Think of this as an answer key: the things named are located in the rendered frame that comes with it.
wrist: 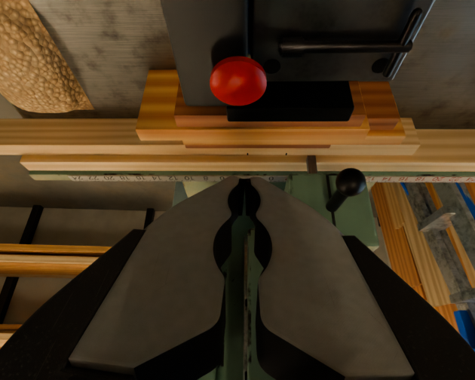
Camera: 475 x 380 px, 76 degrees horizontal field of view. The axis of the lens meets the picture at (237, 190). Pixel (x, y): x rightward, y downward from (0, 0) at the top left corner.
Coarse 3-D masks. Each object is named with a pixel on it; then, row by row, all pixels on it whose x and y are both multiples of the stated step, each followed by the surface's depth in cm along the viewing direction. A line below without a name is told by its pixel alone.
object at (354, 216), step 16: (288, 176) 28; (304, 176) 27; (320, 176) 27; (288, 192) 27; (304, 192) 26; (320, 192) 26; (368, 192) 26; (320, 208) 26; (352, 208) 26; (368, 208) 26; (336, 224) 25; (352, 224) 25; (368, 224) 25; (368, 240) 24
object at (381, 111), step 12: (360, 84) 31; (372, 84) 31; (384, 84) 31; (372, 96) 30; (384, 96) 30; (372, 108) 29; (384, 108) 29; (396, 108) 29; (372, 120) 29; (384, 120) 29; (396, 120) 29
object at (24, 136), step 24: (0, 120) 37; (24, 120) 37; (48, 120) 36; (72, 120) 36; (96, 120) 36; (120, 120) 36; (408, 120) 35; (0, 144) 35; (24, 144) 35; (48, 144) 35; (72, 144) 35; (96, 144) 35; (120, 144) 34; (144, 144) 34; (168, 144) 34; (408, 144) 34
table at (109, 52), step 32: (32, 0) 24; (64, 0) 24; (96, 0) 24; (128, 0) 24; (448, 0) 24; (64, 32) 27; (96, 32) 27; (128, 32) 27; (160, 32) 27; (448, 32) 26; (96, 64) 30; (128, 64) 30; (160, 64) 30; (416, 64) 29; (448, 64) 29; (96, 96) 33; (128, 96) 33; (416, 96) 32; (448, 96) 32; (416, 128) 37; (448, 128) 37
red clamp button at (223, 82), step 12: (228, 60) 15; (240, 60) 15; (252, 60) 15; (216, 72) 15; (228, 72) 15; (240, 72) 15; (252, 72) 15; (264, 72) 16; (216, 84) 16; (228, 84) 16; (240, 84) 16; (252, 84) 16; (264, 84) 16; (216, 96) 17; (228, 96) 16; (240, 96) 16; (252, 96) 16
